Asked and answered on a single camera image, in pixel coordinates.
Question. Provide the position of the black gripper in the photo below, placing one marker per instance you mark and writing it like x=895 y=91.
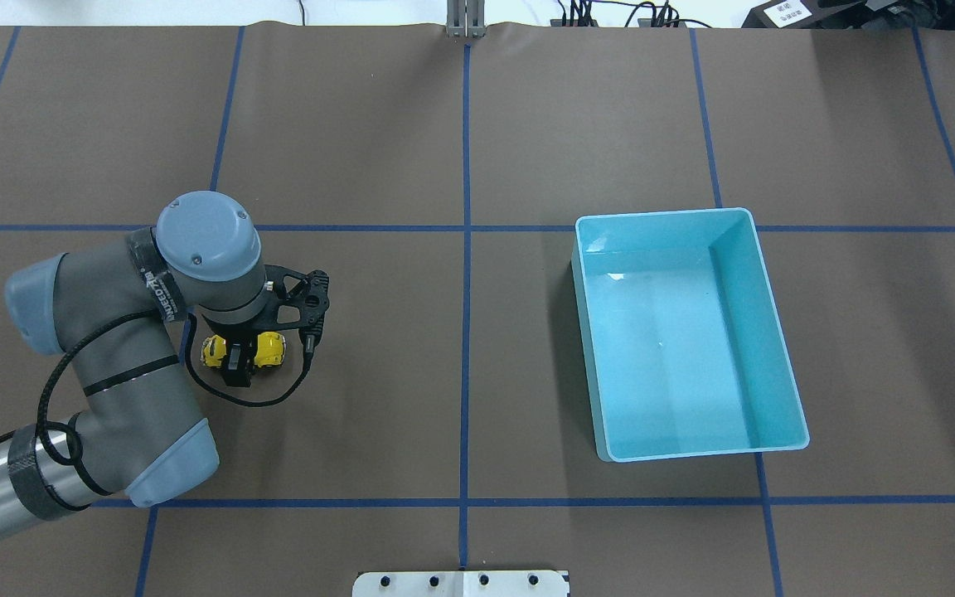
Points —
x=237 y=362

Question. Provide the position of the yellow beetle toy car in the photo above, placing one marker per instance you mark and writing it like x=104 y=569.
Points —
x=270 y=349

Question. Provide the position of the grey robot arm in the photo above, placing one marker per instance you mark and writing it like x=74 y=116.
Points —
x=119 y=413

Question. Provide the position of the light blue plastic bin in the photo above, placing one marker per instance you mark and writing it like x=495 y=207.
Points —
x=684 y=351

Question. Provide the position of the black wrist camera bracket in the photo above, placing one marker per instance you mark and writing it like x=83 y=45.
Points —
x=295 y=301

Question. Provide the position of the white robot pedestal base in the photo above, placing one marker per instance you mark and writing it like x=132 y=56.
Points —
x=463 y=583

